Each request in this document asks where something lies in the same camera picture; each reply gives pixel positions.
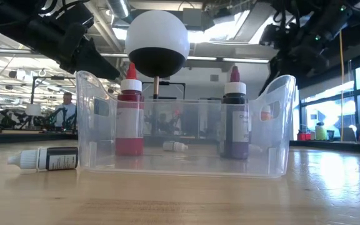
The ceiling light tube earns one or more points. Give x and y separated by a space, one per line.
248 60

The red box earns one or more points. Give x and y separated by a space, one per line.
304 137

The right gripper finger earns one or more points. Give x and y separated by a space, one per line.
273 72

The small dropper bottle white cap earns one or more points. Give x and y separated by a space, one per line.
173 146

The small black dropper bottle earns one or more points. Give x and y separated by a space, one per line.
61 161

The clear plastic bin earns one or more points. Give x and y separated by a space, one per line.
183 165

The grey wall vent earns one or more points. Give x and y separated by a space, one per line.
214 78

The white and black sphere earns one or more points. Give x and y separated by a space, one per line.
157 37

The black metal stand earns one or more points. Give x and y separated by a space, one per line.
33 90

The person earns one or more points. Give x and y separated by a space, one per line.
69 109

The violet food coloring bottle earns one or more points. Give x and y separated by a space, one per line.
234 125

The small black bin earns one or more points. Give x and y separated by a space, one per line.
330 135

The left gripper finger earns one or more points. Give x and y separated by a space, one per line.
100 62

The black rectangular frame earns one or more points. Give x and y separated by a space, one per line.
164 83

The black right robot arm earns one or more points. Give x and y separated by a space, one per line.
333 18

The copper pole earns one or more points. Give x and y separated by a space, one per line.
156 87

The green jug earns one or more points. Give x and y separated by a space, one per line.
321 132

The red food coloring bottle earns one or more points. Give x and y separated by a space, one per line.
130 125

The background table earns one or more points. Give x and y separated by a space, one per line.
27 137

